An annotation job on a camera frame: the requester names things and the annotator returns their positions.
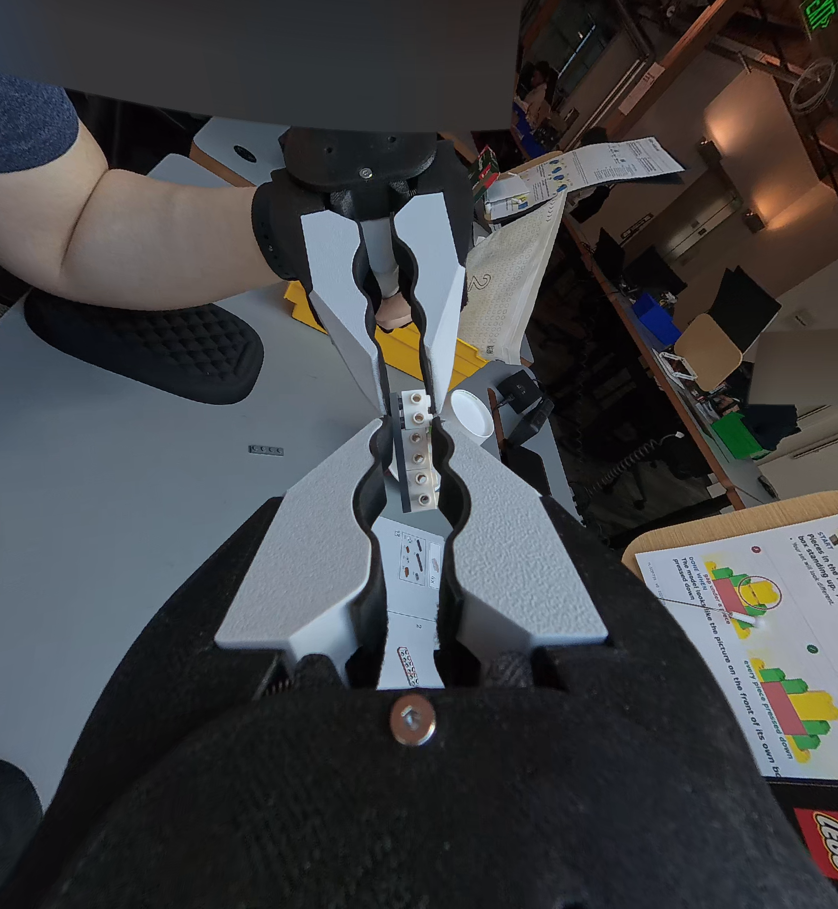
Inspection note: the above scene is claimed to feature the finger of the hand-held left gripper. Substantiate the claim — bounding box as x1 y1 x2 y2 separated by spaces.
300 208 393 421
392 192 472 399

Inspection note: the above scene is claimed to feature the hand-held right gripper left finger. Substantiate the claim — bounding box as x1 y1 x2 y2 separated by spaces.
214 418 392 688

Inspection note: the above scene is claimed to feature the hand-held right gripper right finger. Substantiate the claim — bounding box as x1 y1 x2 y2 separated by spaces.
429 419 609 686

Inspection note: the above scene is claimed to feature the dark grey lego plate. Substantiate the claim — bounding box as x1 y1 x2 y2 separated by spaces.
389 394 410 514

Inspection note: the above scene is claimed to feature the white lego brick assembly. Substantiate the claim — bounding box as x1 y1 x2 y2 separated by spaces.
399 388 439 512

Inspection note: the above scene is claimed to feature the person's left forearm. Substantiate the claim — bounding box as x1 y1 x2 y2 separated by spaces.
0 117 285 310

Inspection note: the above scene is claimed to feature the lego instruction booklet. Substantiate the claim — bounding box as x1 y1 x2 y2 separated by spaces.
375 515 457 691

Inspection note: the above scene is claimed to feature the black lego set box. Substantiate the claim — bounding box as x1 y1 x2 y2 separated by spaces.
773 779 838 890

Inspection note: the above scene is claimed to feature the clear numbered plastic bag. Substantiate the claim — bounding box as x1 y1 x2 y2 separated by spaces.
456 190 571 365

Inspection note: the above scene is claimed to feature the yellow plastic tray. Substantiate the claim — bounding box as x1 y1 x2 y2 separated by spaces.
283 280 489 396

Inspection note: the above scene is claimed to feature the grey background desk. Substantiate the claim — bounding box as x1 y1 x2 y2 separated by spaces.
190 117 292 190

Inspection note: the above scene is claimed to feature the wooden clipboard board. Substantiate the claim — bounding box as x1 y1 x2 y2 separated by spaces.
621 490 838 782

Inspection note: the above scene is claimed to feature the black power adapter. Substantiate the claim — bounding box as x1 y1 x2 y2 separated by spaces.
496 368 556 430

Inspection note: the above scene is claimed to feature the white printed paper sheet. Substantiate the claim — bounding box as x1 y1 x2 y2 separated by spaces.
486 137 685 221

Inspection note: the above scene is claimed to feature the black quilted wrist rest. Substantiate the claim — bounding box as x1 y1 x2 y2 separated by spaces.
24 290 265 406

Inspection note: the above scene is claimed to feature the long wooden workbench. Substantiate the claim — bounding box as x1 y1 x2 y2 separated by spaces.
561 213 776 511

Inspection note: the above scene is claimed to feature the blue storage bin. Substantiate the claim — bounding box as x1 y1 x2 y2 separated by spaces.
631 291 683 349

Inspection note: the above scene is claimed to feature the green storage bin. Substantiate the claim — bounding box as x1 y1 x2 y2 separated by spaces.
709 410 769 460

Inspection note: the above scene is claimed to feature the printed task instruction sheet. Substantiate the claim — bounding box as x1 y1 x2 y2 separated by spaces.
635 526 838 782

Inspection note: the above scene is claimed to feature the beige wooden chair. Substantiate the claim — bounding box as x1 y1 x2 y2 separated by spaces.
673 312 744 393

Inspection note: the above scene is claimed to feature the black monitor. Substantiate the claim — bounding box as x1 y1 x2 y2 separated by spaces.
709 266 784 354

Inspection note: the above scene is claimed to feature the blue t-shirt sleeve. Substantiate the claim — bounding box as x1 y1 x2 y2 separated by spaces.
0 64 80 175

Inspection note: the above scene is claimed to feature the black coiled cable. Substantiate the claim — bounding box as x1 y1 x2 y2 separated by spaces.
581 432 679 501

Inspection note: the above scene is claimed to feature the thin cord with white tube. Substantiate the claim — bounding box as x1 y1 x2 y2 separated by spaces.
669 597 773 634

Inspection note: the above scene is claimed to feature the white plastic frame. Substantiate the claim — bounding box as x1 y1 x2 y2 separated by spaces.
659 350 702 386

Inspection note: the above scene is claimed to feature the round wire ring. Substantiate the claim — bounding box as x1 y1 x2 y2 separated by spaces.
787 57 837 112

